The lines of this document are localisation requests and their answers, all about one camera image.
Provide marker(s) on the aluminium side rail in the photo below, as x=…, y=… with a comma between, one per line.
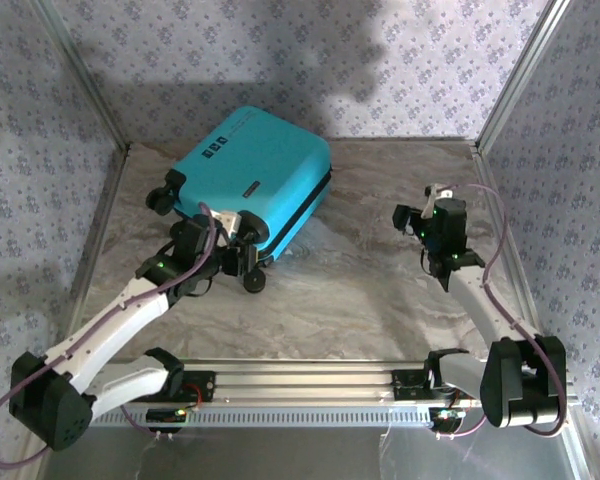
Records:
x=485, y=170
x=97, y=250

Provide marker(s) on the turquoise hard-shell suitcase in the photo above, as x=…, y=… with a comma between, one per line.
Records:
x=260, y=155

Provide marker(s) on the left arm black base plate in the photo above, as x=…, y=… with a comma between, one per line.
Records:
x=202, y=386

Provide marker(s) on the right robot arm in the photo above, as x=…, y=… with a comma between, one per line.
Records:
x=480, y=312

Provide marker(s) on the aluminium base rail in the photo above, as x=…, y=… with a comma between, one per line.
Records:
x=305, y=380

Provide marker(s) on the grey metal shelf plate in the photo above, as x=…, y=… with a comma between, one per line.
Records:
x=300, y=450

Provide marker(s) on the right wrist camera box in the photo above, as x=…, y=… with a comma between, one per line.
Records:
x=437, y=192

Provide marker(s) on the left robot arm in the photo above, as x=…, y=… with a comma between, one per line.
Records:
x=115, y=320

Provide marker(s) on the aluminium frame post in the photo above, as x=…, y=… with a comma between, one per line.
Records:
x=83, y=75
x=521, y=75

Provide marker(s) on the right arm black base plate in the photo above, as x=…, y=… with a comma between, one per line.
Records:
x=405, y=385

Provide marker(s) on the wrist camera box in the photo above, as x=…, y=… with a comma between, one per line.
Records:
x=227, y=221
x=437, y=192

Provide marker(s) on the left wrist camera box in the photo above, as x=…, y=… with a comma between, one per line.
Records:
x=227, y=221

